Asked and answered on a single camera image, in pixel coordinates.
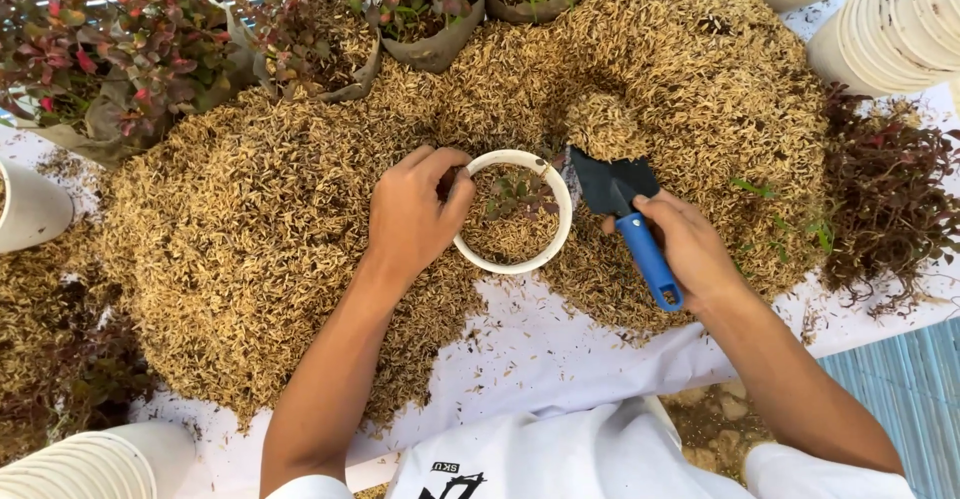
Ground red-leaved plant in grey bag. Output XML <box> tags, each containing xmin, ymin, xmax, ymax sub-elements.
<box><xmin>223</xmin><ymin>0</ymin><xmax>385</xmax><ymax>104</ymax></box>

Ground person's left hand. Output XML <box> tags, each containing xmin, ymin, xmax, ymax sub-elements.
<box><xmin>366</xmin><ymin>145</ymin><xmax>478</xmax><ymax>280</ymax></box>

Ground small white round pot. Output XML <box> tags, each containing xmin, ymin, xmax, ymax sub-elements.
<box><xmin>451</xmin><ymin>148</ymin><xmax>575</xmax><ymax>276</ymax></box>

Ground pile of uprooted red plants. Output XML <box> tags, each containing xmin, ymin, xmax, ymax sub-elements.
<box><xmin>819</xmin><ymin>85</ymin><xmax>960</xmax><ymax>319</ymax></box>

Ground green grass sprouts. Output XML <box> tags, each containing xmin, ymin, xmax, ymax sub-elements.
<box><xmin>729</xmin><ymin>175</ymin><xmax>836</xmax><ymax>256</ymax></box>

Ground blue woven mat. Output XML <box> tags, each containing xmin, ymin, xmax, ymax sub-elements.
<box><xmin>816</xmin><ymin>317</ymin><xmax>960</xmax><ymax>499</ymax></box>

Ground person's white shirt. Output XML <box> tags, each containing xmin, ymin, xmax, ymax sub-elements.
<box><xmin>266</xmin><ymin>396</ymin><xmax>918</xmax><ymax>499</ymax></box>

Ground small red-leaved seedling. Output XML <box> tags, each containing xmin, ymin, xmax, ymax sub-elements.
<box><xmin>483</xmin><ymin>171</ymin><xmax>561</xmax><ymax>222</ymax></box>

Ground heap of rice husks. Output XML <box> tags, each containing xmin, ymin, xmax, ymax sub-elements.
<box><xmin>97</xmin><ymin>0</ymin><xmax>830</xmax><ymax>434</ymax></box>

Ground empty white pot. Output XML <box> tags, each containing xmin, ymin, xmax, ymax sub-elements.
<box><xmin>0</xmin><ymin>157</ymin><xmax>76</xmax><ymax>255</ymax></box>

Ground stack of white pots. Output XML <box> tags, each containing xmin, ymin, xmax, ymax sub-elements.
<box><xmin>806</xmin><ymin>0</ymin><xmax>960</xmax><ymax>100</ymax></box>
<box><xmin>0</xmin><ymin>419</ymin><xmax>198</xmax><ymax>499</ymax></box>

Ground husk-covered pile of red plants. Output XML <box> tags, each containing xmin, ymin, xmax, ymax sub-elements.
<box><xmin>0</xmin><ymin>221</ymin><xmax>157</xmax><ymax>464</ymax></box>

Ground white plastic ground sheet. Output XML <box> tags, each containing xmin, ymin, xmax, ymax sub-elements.
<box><xmin>0</xmin><ymin>0</ymin><xmax>960</xmax><ymax>499</ymax></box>

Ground bushy red-green plant in bag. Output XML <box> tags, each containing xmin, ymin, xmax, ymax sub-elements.
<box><xmin>336</xmin><ymin>0</ymin><xmax>502</xmax><ymax>74</ymax></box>

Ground large red-leaved plant in bag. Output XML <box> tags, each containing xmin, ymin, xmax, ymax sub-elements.
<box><xmin>0</xmin><ymin>0</ymin><xmax>252</xmax><ymax>169</ymax></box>

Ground person's right hand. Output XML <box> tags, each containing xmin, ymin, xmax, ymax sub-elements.
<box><xmin>600</xmin><ymin>188</ymin><xmax>748</xmax><ymax>314</ymax></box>

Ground black trowel with blue handle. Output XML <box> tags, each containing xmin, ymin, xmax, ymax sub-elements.
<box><xmin>558</xmin><ymin>145</ymin><xmax>686</xmax><ymax>313</ymax></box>

